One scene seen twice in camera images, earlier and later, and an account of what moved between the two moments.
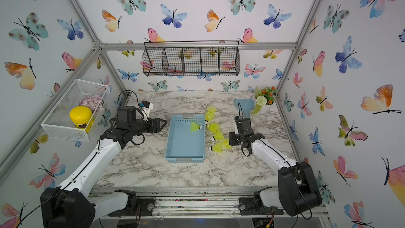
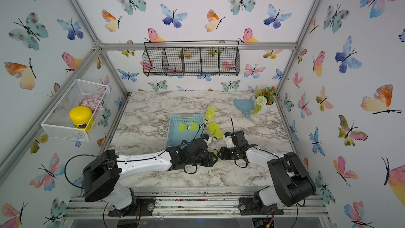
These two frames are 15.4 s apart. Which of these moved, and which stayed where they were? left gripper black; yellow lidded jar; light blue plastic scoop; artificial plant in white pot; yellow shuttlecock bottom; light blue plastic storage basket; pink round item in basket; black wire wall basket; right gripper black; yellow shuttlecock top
Moved: left gripper black; right gripper black; yellow shuttlecock bottom
Stayed: pink round item in basket; black wire wall basket; light blue plastic scoop; light blue plastic storage basket; artificial plant in white pot; yellow shuttlecock top; yellow lidded jar
